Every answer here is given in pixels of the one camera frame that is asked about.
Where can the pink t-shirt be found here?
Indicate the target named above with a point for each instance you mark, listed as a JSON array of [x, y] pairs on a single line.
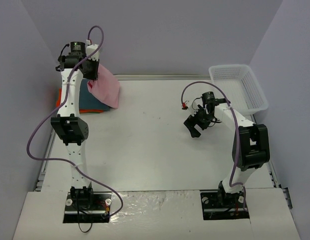
[[106, 88]]

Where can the folded teal blue t-shirt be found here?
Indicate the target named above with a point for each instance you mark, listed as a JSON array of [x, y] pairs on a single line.
[[88, 103]]

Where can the white foam front board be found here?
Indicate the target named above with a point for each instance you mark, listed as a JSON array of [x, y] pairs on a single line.
[[159, 215]]

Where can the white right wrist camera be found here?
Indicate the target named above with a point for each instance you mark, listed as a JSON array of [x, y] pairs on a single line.
[[192, 106]]

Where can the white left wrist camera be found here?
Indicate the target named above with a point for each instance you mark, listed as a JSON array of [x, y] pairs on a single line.
[[92, 50]]

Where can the aluminium back table rail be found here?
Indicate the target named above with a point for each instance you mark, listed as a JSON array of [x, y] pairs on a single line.
[[161, 76]]

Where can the white plastic basket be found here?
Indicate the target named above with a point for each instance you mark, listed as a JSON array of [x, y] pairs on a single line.
[[240, 86]]

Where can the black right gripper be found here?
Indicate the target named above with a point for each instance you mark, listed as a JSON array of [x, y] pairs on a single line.
[[198, 119]]

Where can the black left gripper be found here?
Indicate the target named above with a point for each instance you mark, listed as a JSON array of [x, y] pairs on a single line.
[[91, 70]]

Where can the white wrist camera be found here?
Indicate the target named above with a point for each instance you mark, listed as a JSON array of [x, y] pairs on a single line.
[[192, 106], [92, 50]]

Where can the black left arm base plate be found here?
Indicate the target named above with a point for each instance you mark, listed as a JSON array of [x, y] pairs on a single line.
[[97, 211]]

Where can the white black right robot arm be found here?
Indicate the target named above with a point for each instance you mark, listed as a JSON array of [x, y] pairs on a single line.
[[250, 149]]

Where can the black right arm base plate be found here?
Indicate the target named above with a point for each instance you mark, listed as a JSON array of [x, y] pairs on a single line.
[[213, 209]]

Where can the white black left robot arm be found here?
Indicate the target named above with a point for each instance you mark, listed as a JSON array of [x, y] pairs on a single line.
[[82, 61]]

